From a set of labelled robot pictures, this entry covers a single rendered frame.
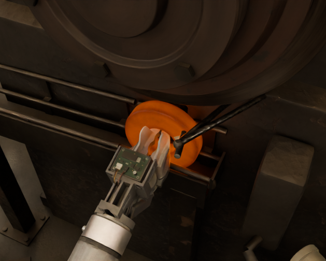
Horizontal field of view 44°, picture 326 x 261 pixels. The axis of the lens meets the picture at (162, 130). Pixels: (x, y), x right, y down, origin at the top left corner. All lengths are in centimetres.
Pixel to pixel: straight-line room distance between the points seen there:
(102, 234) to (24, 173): 111
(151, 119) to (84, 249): 26
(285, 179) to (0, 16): 65
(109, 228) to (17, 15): 49
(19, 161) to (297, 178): 131
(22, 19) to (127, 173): 41
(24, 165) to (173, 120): 112
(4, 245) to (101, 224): 95
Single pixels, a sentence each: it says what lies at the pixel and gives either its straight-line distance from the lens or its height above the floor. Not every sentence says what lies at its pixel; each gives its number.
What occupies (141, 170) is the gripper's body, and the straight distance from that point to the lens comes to 67.
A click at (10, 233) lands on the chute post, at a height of 1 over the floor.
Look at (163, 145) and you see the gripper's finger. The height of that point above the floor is 77.
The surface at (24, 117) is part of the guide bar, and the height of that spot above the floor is 69.
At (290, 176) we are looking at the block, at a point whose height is 80.
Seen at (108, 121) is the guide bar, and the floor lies 70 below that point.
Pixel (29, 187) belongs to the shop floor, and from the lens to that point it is 169.
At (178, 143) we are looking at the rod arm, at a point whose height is 91.
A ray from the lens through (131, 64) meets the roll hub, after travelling 51.
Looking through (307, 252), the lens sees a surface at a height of 70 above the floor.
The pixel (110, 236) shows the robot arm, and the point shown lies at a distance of 66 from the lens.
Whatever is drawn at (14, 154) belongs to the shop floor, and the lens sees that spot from 182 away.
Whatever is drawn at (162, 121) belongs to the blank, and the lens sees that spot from 74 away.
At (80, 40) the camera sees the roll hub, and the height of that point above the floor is 103.
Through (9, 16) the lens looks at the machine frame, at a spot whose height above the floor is 87.
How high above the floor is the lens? 133
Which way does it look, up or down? 48 degrees down
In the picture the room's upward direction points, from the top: straight up
